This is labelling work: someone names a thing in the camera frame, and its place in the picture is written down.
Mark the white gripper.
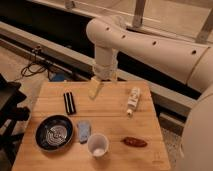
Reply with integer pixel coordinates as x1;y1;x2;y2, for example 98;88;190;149
89;46;118;100

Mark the dark ceramic bowl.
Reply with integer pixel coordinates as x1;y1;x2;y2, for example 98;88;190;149
35;115;74;152

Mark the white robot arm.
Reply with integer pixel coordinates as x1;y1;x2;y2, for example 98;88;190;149
86;15;213;171

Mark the black rectangular remote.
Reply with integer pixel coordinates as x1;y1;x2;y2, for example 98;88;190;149
63;92;76;115

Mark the blue grey cloth piece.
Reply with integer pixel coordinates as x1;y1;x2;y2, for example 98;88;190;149
77;120;91;144

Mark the white tube bottle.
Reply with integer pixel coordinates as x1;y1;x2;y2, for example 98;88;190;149
127;87;141;116

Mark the blue object on floor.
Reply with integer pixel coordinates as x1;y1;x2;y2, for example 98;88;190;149
50;73;66;82

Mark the brown chili pepper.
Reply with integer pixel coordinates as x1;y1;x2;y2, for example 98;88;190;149
122;137;147;147

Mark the black tripod stand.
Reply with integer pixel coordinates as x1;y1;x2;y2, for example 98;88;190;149
0;73;30;159

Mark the black cable on floor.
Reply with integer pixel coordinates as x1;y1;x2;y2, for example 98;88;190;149
19;46;54;79

